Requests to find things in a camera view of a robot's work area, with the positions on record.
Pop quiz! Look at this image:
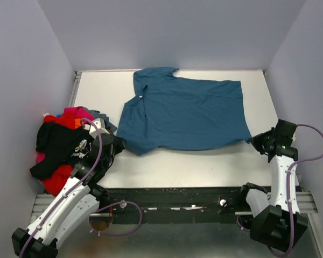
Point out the orange t shirt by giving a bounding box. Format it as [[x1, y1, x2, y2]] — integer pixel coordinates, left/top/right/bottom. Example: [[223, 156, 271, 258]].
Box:
[[74, 118, 83, 129]]

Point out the grey blue t shirt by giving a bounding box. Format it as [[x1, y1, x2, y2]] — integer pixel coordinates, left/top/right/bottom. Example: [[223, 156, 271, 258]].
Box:
[[88, 110, 117, 132]]

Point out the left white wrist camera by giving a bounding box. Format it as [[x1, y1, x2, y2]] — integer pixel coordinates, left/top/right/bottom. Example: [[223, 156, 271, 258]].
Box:
[[89, 118, 110, 139]]

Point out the purple cable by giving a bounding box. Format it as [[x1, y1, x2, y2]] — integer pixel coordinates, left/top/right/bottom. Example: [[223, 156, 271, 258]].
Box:
[[17, 117, 143, 258], [236, 124, 323, 256]]

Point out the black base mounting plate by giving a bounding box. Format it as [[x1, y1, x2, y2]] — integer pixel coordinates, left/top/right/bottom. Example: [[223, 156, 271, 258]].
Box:
[[78, 185, 270, 225]]

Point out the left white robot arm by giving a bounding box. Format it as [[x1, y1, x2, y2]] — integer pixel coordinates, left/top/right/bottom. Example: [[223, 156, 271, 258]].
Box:
[[12, 133, 124, 257]]

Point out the black t shirt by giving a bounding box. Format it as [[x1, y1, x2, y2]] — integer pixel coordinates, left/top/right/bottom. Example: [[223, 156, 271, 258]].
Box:
[[30, 122, 94, 181]]

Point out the red t shirt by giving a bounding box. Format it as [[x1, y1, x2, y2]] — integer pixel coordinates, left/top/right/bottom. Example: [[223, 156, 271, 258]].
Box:
[[39, 110, 80, 198]]

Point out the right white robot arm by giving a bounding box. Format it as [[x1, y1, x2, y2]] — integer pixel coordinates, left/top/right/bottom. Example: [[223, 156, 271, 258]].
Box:
[[237, 120, 308, 257]]

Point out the teal blue t shirt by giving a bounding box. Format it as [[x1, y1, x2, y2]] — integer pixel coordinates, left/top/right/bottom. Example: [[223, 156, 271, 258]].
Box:
[[117, 67, 251, 155]]

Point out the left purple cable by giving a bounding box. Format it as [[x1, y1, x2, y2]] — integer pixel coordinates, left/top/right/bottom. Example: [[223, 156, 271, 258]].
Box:
[[17, 117, 143, 258]]

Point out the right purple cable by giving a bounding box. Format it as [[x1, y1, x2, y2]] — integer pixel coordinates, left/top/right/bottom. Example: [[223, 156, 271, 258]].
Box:
[[236, 124, 323, 256]]

